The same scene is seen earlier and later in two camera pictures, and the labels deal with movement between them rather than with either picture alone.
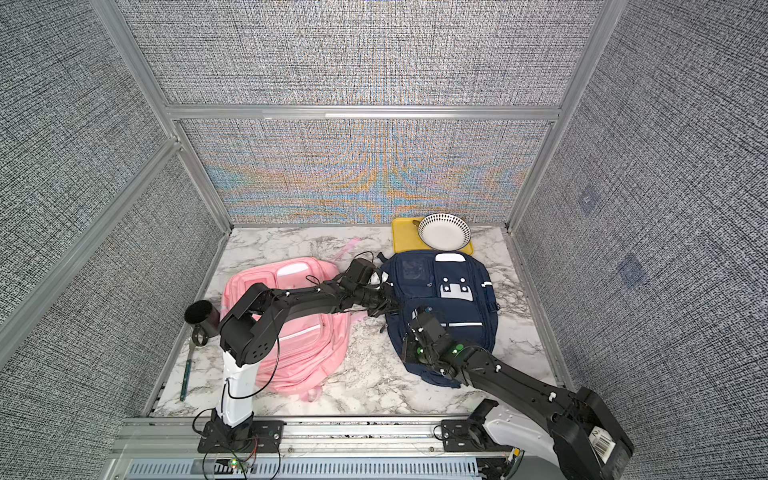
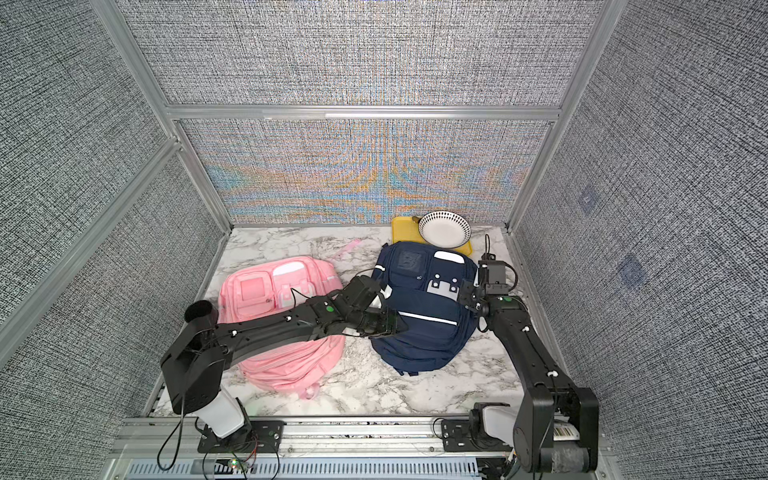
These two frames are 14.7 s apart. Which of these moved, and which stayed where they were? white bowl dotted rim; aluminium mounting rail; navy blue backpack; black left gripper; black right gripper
Moved: navy blue backpack; black left gripper; black right gripper
Stayed: aluminium mounting rail; white bowl dotted rim
